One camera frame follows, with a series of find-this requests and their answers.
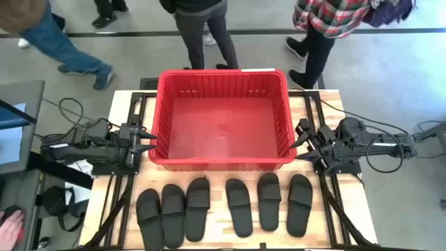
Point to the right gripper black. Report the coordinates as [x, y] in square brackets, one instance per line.
[325, 143]

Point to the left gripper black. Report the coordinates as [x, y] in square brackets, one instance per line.
[129, 146]

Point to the black slide sandal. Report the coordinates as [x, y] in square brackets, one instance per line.
[239, 216]
[269, 209]
[150, 223]
[173, 223]
[197, 216]
[299, 212]

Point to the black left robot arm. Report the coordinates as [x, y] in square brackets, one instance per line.
[87, 151]

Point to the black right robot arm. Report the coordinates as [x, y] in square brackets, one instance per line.
[383, 148]

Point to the red plastic bin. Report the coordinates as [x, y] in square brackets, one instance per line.
[223, 132]

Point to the white label on bin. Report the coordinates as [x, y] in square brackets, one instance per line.
[258, 70]

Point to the black floor grate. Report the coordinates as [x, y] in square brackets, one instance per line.
[149, 83]

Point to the white paper sheet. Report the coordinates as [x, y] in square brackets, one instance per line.
[82, 195]

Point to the black desk bar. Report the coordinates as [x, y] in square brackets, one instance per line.
[59, 171]

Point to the black table edge clamp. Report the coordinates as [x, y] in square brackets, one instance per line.
[263, 245]

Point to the person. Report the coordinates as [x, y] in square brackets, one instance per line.
[52, 42]
[327, 17]
[104, 15]
[195, 35]

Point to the person's white shoe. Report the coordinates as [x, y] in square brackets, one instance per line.
[23, 43]
[209, 39]

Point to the grey metal stand leg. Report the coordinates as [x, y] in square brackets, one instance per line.
[432, 132]

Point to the grey desk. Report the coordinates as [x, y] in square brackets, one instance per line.
[24, 188]

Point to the grey monitor with blue screen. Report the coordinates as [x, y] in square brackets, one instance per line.
[21, 94]

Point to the person's hand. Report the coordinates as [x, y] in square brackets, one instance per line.
[10, 233]

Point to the black metal frame rails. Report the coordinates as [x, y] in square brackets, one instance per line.
[306, 93]
[136, 97]

